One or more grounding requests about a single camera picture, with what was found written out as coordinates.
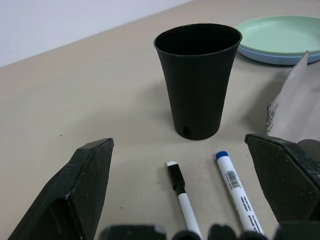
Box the green plate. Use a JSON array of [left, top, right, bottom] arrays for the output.
[[234, 15, 320, 56]]

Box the blue plate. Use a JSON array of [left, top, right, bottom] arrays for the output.
[[237, 46, 320, 66]]

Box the black plastic cup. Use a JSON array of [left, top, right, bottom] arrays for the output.
[[153, 23, 243, 141]]

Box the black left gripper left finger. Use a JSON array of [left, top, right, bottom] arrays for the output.
[[7, 137, 115, 240]]

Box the black capped white marker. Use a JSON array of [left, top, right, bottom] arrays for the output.
[[166, 160, 203, 240]]

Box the grey rectangular block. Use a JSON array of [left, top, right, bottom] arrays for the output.
[[264, 50, 320, 161]]

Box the blue capped white marker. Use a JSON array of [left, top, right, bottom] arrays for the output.
[[215, 150, 265, 236]]

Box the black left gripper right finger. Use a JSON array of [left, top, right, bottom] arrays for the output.
[[244, 133, 320, 223]]

